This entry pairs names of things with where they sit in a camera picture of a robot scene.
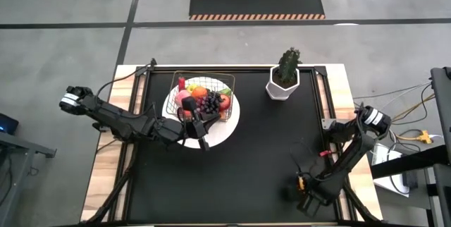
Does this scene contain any yellow cable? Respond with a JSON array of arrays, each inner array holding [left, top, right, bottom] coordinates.
[[389, 94, 436, 140]]

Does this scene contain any round white plate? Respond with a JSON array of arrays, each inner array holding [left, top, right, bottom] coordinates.
[[161, 75, 241, 149]]

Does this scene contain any red apple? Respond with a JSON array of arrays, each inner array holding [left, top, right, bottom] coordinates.
[[218, 94, 232, 112]]

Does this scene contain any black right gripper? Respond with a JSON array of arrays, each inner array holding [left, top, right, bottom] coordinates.
[[285, 176, 341, 207]]

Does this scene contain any blue-lit black device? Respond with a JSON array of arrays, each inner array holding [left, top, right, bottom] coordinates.
[[0, 112, 20, 136]]

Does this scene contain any black side table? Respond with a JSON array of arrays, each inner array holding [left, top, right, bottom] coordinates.
[[369, 145, 451, 227]]

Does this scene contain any white hexagonal plant pot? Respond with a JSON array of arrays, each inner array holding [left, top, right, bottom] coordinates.
[[265, 65, 301, 101]]

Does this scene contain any grey metal table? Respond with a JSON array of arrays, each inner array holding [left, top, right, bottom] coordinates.
[[0, 131, 57, 227]]

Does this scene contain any pink peach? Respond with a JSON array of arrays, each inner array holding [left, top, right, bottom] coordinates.
[[175, 90, 191, 108]]

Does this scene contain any yellow power splitter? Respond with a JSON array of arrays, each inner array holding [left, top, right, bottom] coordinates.
[[397, 130, 433, 146]]

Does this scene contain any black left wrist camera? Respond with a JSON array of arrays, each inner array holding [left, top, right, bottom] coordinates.
[[180, 95, 199, 114]]

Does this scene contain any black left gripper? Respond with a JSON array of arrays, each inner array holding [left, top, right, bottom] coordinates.
[[165, 112, 222, 152]]

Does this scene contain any grey cable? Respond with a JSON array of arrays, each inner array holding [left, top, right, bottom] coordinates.
[[354, 82, 433, 100]]

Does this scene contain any white box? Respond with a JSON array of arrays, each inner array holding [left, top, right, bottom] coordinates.
[[371, 143, 412, 198]]

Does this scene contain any green cactus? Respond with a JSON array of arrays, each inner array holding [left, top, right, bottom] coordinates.
[[277, 47, 302, 84]]

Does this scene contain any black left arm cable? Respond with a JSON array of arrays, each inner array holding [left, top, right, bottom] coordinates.
[[94, 63, 153, 97]]

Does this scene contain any metal wire basket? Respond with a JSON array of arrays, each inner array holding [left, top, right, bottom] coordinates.
[[165, 70, 236, 122]]

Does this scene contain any round orange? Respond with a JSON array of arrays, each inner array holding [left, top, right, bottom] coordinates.
[[191, 85, 209, 101]]

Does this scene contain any large black grape bunch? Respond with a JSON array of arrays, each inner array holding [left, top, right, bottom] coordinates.
[[204, 91, 223, 115]]

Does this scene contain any black hazard-striped floor mat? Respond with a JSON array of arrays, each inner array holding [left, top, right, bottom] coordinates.
[[189, 0, 326, 21]]

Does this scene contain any black table mat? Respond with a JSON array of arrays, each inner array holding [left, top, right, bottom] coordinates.
[[126, 68, 339, 224]]

